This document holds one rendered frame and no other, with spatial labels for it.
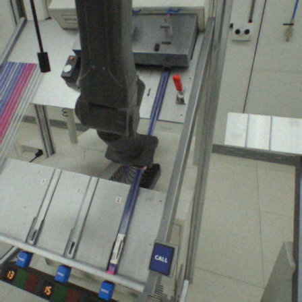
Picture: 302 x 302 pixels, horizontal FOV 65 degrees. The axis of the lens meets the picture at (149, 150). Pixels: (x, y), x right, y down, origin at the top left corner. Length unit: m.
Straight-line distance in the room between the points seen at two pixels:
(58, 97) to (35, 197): 0.30
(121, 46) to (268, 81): 2.06
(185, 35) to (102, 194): 0.45
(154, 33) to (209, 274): 1.21
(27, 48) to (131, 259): 0.77
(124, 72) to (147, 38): 0.42
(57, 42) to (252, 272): 1.42
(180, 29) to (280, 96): 1.72
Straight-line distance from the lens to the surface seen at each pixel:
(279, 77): 2.29
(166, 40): 0.67
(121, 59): 0.28
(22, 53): 0.99
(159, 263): 0.50
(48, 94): 0.81
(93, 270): 0.57
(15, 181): 0.75
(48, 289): 0.67
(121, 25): 0.26
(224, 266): 1.52
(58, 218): 0.65
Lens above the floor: 1.20
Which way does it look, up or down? 29 degrees down
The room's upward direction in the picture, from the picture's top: straight up
